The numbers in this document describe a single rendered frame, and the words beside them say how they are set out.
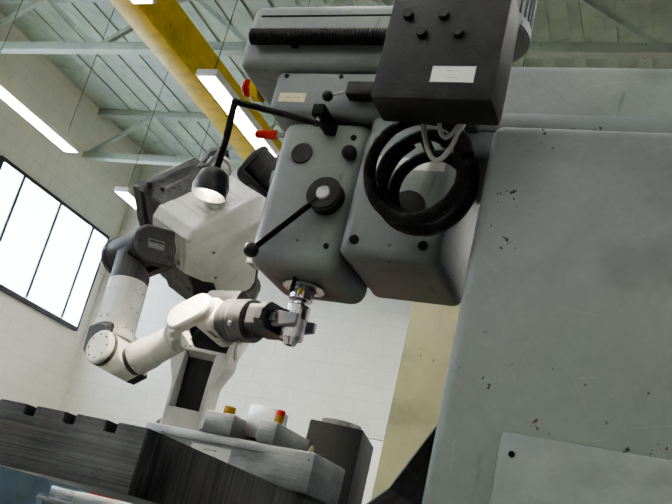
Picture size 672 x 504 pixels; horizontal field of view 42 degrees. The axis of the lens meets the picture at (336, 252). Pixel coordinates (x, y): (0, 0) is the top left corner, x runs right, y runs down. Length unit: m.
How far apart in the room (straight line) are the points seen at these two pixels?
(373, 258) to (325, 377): 10.02
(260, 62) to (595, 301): 0.89
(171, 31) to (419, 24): 6.77
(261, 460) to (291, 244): 0.40
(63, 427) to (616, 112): 1.05
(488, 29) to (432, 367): 2.17
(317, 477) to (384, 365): 9.85
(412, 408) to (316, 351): 8.36
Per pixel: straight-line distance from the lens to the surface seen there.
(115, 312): 2.03
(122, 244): 2.12
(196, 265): 2.16
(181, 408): 2.36
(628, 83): 1.67
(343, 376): 11.51
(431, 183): 1.61
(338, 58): 1.81
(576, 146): 1.47
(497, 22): 1.45
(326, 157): 1.73
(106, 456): 1.13
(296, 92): 1.81
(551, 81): 1.69
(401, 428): 3.41
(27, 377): 12.76
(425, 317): 3.51
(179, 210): 2.19
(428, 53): 1.44
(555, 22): 9.13
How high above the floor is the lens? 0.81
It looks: 19 degrees up
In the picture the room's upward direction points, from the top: 14 degrees clockwise
